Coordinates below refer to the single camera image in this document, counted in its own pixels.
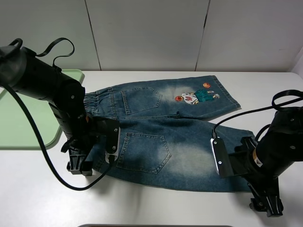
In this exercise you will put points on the children's blue denim shorts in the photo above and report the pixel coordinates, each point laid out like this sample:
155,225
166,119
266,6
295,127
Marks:
165,132

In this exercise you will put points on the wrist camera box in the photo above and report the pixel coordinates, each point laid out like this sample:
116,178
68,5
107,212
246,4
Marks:
111,130
221,158

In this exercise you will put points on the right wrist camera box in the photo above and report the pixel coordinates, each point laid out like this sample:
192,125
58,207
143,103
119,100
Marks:
221,158

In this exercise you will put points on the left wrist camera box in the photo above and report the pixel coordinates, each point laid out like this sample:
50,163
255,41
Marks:
111,130

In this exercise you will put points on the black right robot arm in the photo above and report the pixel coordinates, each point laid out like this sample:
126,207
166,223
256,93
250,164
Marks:
288,124

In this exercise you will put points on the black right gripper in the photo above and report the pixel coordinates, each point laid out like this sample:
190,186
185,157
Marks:
260,164

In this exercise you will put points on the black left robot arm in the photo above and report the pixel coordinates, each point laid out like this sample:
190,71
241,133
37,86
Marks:
24,73

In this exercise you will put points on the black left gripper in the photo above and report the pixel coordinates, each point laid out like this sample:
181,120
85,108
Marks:
81,133

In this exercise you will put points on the light green plastic tray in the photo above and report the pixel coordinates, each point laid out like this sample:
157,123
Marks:
15,129

